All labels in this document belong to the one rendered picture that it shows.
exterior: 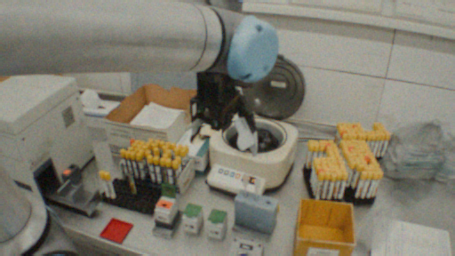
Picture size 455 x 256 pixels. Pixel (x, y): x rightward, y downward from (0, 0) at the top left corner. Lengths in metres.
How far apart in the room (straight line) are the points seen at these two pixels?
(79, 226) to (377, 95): 1.03
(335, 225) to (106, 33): 0.76
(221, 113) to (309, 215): 0.40
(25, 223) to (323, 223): 0.69
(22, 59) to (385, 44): 1.03
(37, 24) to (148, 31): 0.10
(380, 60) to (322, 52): 0.20
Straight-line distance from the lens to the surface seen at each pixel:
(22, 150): 0.95
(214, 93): 0.60
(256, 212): 0.82
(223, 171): 0.97
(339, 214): 0.87
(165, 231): 0.87
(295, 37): 1.13
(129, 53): 0.29
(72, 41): 0.26
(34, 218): 0.52
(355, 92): 1.19
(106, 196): 0.99
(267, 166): 0.91
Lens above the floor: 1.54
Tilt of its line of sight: 32 degrees down
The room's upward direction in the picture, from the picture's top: straight up
